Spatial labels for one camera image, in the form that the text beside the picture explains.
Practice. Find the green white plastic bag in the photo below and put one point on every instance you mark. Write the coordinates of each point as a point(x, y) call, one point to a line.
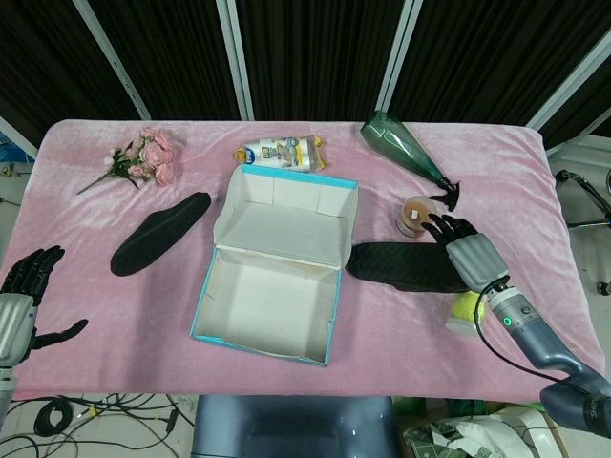
point(477, 434)

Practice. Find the clear plastic ball container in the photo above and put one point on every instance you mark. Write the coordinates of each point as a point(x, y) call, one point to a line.
point(459, 330)

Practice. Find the teal cardboard shoe box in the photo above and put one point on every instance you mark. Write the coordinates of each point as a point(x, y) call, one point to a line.
point(267, 305)

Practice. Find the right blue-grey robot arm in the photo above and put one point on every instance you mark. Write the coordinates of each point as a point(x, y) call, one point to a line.
point(530, 326)

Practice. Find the yellow-green tennis ball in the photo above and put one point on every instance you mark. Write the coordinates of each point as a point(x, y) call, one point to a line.
point(465, 307)

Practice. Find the blue-grey robot torso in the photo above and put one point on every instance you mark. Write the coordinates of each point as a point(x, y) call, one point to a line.
point(296, 427)

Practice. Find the pink artificial flower bouquet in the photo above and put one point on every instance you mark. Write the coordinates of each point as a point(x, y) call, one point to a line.
point(155, 155)

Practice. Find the clear jar with amber contents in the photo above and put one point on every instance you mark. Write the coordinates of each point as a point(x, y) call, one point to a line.
point(413, 214)

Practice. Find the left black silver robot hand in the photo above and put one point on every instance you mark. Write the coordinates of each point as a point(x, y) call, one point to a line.
point(16, 324)

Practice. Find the black pleated curtain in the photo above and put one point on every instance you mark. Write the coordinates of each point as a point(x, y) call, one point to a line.
point(315, 47)

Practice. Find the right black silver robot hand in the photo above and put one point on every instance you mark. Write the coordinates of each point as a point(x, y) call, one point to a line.
point(472, 257)

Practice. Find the yellow white snack package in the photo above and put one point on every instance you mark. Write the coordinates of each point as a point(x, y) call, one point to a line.
point(281, 153)

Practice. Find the pink velvet table cloth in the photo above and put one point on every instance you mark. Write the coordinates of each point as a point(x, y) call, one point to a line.
point(119, 324)

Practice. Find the black metal wheeled stand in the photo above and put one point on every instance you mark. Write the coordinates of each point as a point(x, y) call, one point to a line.
point(587, 188)

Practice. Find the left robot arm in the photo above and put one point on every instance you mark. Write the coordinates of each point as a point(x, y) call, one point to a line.
point(6, 386)

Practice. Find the green plastic spray bottle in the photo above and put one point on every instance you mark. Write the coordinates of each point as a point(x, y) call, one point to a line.
point(396, 143)

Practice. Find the white metal frame post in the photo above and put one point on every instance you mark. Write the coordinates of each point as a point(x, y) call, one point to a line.
point(568, 81)
point(112, 62)
point(16, 136)
point(236, 57)
point(398, 57)

